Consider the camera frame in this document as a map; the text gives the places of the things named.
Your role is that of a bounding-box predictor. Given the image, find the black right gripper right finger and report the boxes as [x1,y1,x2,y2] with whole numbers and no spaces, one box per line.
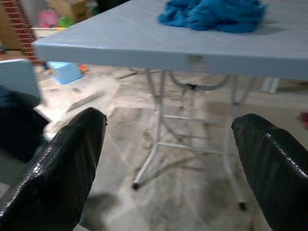
[231,113,308,231]

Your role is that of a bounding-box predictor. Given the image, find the blue terry towel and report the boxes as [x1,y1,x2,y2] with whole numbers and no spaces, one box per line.
[157,0,268,34]

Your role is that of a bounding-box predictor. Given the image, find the green toy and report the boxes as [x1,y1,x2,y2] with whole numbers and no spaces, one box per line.
[58,14,76,27]

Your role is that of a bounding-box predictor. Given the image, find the white folding table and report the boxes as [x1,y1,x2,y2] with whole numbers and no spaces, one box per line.
[33,0,308,213]

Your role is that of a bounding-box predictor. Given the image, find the brown cardboard box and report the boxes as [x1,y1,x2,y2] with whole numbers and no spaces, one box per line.
[47,0,90,24]

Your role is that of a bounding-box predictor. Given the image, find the pink toy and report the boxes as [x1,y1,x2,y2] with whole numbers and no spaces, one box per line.
[38,9,60,27]

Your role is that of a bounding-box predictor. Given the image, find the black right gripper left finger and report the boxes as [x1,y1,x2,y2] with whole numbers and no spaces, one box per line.
[0,107,108,231]

